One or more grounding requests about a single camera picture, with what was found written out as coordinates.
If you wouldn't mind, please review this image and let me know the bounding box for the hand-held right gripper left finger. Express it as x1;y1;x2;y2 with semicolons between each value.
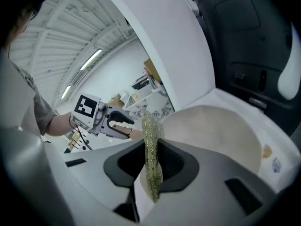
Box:
45;139;161;223

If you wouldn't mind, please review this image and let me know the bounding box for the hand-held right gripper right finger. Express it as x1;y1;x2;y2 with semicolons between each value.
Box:
141;139;278;226

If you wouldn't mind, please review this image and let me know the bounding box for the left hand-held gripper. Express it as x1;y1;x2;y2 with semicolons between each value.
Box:
70;93;135;140

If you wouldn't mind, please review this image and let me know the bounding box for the yellow-green glitter scrubber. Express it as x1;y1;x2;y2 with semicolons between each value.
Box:
140;112;164;203

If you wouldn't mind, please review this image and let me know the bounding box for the beige pan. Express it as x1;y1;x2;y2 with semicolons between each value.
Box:
140;105;263;199

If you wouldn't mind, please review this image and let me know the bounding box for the person's left forearm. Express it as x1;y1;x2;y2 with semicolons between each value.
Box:
44;113;74;137

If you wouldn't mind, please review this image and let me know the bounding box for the person's left hand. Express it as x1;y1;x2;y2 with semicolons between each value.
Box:
113;124;143;141

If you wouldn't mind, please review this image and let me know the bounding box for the long ceiling light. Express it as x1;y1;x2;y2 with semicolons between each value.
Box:
61;85;71;100
79;48;103;71

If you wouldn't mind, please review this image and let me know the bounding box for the small cardboard box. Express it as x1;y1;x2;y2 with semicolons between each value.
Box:
108;95;125;108

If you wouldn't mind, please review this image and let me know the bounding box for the marble-pattern counter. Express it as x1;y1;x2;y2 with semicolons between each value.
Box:
124;88;175;123

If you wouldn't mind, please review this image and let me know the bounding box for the person's grey shirt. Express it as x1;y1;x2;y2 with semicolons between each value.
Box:
0;50;58;137

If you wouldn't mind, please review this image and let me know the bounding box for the brown cardboard box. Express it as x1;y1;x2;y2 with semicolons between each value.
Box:
143;58;163;84

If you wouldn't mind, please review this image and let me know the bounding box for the black appliance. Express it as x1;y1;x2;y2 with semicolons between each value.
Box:
183;0;301;136

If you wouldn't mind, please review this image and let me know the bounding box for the black cable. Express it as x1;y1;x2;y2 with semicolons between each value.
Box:
74;123;93;151

